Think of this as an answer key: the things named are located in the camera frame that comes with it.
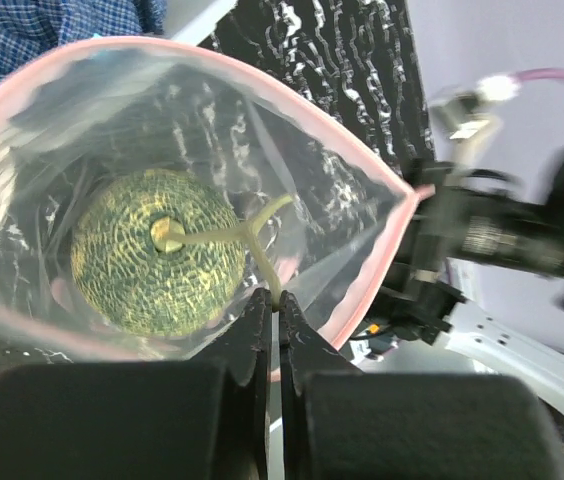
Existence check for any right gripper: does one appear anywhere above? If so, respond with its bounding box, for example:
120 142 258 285
361 159 466 345

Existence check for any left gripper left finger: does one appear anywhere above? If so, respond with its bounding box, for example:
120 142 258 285
0 288 272 479

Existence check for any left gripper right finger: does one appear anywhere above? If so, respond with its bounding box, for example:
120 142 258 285
279 292 564 479

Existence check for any green fake melon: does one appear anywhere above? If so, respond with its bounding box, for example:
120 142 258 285
70 168 293 337

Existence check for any clear zip top bag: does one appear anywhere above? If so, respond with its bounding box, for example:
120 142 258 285
0 37 429 360

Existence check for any white basket with clothes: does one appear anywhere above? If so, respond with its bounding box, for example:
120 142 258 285
164 0 238 45

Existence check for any blue checkered cloth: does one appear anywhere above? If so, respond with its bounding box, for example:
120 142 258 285
0 0 167 81

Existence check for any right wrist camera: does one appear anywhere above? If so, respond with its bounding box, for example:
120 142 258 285
429 90 503 170

